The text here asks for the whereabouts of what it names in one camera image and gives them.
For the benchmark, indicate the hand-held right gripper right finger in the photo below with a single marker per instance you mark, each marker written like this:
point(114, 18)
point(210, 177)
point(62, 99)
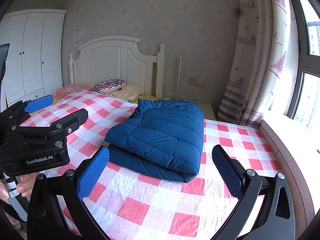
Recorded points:
point(226, 171)

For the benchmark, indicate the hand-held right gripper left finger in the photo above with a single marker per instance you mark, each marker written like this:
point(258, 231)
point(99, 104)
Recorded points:
point(95, 172)

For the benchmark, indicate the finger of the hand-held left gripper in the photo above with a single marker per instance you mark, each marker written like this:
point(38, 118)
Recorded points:
point(72, 120)
point(38, 103)

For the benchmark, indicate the blue puffer jacket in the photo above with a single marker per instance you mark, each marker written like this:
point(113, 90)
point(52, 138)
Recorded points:
point(162, 135)

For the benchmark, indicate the person's left hand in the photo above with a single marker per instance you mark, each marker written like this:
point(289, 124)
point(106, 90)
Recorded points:
point(24, 187)

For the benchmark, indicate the patterned embroidered pillow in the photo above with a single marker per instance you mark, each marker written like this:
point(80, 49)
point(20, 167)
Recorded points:
point(107, 86)

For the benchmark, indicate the white wardrobe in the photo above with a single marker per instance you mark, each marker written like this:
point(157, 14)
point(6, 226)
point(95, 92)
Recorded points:
point(32, 55)

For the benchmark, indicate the pink checked bed sheet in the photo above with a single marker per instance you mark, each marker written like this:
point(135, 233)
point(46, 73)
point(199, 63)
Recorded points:
point(140, 205)

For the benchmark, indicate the white nightstand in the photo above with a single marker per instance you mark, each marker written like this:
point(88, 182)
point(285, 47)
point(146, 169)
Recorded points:
point(208, 110)

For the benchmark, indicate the cream yellow pillow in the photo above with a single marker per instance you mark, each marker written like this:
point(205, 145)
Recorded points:
point(130, 92)

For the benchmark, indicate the white bed headboard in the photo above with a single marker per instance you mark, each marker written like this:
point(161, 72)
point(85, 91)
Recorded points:
point(107, 65)

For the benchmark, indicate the window sill ledge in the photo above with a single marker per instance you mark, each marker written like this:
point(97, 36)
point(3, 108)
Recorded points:
point(295, 167)

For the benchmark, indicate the thin metal pole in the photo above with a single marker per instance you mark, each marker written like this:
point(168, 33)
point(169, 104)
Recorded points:
point(180, 77)

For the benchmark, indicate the sailboat print curtain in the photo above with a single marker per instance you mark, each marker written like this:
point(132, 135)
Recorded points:
point(250, 67)

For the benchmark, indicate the white paper wall notice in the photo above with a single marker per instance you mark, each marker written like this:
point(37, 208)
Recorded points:
point(79, 33)

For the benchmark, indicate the white wall socket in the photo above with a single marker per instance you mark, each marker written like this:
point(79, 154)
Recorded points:
point(201, 83)

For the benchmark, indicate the tan wall switch plate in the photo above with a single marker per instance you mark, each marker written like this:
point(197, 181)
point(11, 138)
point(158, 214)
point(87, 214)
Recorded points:
point(192, 81)

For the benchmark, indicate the dark window frame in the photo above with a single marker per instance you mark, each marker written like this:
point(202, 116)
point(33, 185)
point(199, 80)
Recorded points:
point(297, 67)

